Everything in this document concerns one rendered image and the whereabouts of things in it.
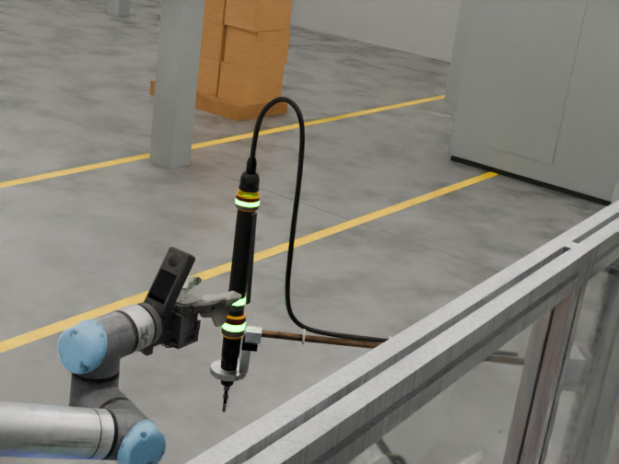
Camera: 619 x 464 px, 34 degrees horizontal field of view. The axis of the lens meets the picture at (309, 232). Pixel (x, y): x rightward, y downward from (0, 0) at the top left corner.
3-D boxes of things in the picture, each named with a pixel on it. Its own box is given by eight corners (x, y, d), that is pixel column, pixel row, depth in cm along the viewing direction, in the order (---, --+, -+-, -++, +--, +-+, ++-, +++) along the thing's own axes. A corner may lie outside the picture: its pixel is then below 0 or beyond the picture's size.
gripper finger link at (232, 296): (237, 319, 183) (192, 325, 178) (240, 289, 181) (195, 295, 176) (246, 326, 181) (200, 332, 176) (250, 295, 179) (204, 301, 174)
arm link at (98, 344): (51, 369, 158) (54, 319, 156) (101, 349, 167) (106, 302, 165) (87, 388, 155) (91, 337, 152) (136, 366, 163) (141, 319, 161)
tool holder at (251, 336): (257, 367, 199) (262, 322, 196) (255, 384, 193) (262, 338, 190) (211, 362, 199) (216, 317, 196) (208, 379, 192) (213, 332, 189)
